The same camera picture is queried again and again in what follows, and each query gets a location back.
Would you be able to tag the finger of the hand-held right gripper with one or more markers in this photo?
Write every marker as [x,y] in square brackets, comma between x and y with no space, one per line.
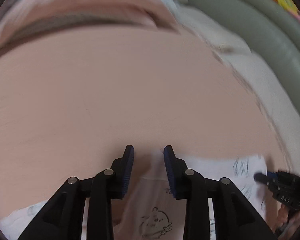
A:
[261,177]

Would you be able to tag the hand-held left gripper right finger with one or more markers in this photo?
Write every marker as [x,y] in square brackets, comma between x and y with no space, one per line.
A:
[169,170]

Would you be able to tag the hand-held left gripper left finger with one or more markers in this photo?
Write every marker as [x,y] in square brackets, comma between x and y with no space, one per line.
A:
[128,170]

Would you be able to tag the pink cartoon print pants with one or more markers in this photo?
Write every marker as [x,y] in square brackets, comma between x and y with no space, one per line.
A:
[155,205]

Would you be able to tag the pink bedsheet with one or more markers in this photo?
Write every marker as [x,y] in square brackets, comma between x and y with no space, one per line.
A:
[115,92]

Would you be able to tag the cream blanket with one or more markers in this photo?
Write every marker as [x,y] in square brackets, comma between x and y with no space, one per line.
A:
[265,80]

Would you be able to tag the grey-green padded headboard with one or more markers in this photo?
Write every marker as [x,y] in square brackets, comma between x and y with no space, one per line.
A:
[252,10]

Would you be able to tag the folded pink quilt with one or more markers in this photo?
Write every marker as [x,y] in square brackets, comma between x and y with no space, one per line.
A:
[77,2]

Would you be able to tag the colourful printed cloth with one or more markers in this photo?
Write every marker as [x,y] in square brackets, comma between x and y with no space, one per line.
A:
[285,0]

